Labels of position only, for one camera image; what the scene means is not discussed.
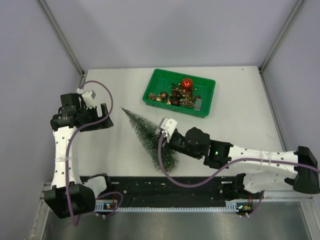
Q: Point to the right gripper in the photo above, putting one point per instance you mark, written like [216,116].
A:
[172,138]

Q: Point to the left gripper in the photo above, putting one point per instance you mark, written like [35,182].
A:
[93,111]

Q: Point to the small green christmas tree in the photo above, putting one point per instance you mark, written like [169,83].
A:
[145,131]

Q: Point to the brown ribbon bow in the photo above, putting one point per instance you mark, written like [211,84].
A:
[178,93]

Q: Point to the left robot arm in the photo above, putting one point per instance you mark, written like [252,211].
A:
[69,195]

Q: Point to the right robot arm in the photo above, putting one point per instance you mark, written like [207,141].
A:
[255,170]

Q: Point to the green plastic tray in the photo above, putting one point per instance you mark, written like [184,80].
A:
[163,81]

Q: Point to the brown bauble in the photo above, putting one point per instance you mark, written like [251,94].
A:
[164,95]

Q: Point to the red glitter bauble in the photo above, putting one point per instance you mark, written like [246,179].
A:
[187,83]

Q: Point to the white tipped pine cone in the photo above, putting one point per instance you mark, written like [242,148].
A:
[152,97]

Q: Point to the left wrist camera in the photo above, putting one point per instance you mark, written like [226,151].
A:
[88,97]

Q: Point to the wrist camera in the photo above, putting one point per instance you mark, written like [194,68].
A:
[88,97]
[167,127]

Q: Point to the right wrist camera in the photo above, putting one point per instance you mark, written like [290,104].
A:
[167,127]

